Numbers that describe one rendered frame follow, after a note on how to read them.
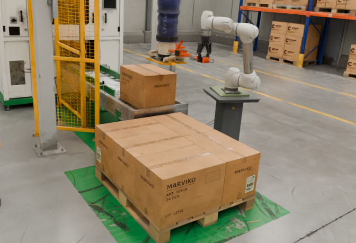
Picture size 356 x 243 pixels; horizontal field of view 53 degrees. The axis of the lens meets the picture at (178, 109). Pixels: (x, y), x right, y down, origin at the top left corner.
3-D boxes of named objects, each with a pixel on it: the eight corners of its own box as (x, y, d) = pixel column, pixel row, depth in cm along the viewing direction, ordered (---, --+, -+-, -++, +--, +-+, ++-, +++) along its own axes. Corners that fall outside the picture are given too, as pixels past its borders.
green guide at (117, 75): (97, 68, 580) (97, 63, 577) (103, 68, 585) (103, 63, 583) (145, 92, 456) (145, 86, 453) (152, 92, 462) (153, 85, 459)
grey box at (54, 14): (47, 16, 373) (46, -13, 364) (53, 16, 376) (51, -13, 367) (53, 18, 358) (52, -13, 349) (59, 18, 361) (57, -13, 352)
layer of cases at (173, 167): (95, 162, 350) (95, 125, 338) (178, 144, 406) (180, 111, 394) (159, 228, 258) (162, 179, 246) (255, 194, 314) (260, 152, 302)
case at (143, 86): (119, 98, 428) (119, 65, 416) (148, 95, 451) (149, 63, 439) (144, 112, 382) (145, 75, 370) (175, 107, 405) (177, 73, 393)
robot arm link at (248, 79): (243, 81, 403) (262, 85, 392) (238, 90, 393) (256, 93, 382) (240, 19, 354) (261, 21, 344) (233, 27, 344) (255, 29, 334)
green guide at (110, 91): (64, 70, 550) (63, 64, 547) (70, 70, 555) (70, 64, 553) (107, 97, 426) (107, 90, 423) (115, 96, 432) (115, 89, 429)
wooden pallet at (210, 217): (95, 176, 355) (95, 162, 350) (177, 156, 411) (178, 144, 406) (158, 245, 262) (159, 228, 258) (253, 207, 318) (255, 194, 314)
